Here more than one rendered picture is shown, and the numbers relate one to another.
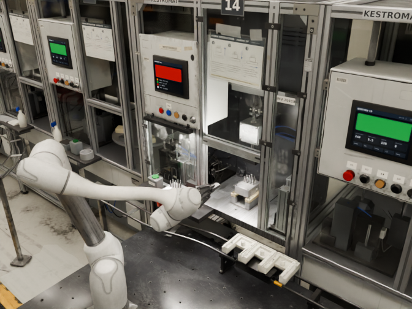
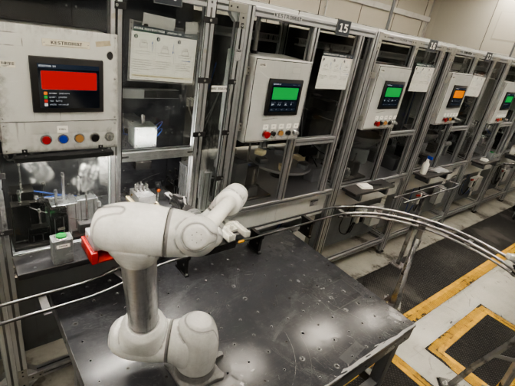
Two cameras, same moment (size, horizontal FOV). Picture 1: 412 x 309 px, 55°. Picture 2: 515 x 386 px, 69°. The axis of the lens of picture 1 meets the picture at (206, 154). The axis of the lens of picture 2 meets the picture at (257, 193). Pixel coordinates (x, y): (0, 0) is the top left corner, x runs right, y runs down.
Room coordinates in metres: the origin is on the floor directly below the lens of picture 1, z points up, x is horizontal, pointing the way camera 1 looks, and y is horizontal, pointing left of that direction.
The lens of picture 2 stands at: (1.11, 1.47, 1.97)
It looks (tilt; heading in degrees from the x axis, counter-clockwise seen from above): 25 degrees down; 277
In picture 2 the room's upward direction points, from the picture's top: 10 degrees clockwise
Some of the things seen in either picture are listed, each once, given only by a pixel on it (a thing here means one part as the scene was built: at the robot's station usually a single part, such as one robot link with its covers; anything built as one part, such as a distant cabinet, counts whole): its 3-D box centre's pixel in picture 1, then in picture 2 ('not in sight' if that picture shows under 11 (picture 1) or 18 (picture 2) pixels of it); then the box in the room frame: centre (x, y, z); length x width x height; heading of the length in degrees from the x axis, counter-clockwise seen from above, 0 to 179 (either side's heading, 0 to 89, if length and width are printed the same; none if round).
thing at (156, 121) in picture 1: (167, 122); (66, 152); (2.06, 0.21, 1.37); 0.36 x 0.04 x 0.04; 50
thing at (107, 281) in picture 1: (108, 282); (195, 340); (1.38, 0.46, 0.85); 0.18 x 0.16 x 0.22; 14
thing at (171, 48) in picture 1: (183, 76); (54, 86); (2.17, 0.12, 1.60); 0.42 x 0.29 x 0.46; 50
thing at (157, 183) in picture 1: (156, 184); (61, 246); (2.05, 0.30, 0.97); 0.08 x 0.08 x 0.12; 50
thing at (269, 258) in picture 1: (259, 260); (215, 238); (1.52, -0.26, 0.84); 0.36 x 0.14 x 0.10; 50
